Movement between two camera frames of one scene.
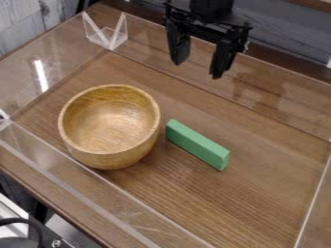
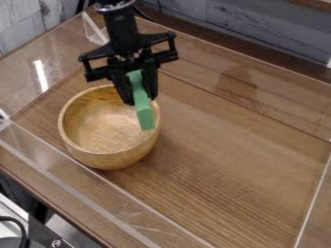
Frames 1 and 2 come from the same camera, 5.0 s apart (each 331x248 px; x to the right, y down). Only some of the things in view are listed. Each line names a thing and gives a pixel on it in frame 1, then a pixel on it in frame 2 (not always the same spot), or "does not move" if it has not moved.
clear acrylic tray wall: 113,217 does not move
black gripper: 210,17 -> 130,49
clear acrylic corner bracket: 107,37 does not move
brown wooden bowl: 109,125 does not move
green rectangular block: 190,141 -> 143,101
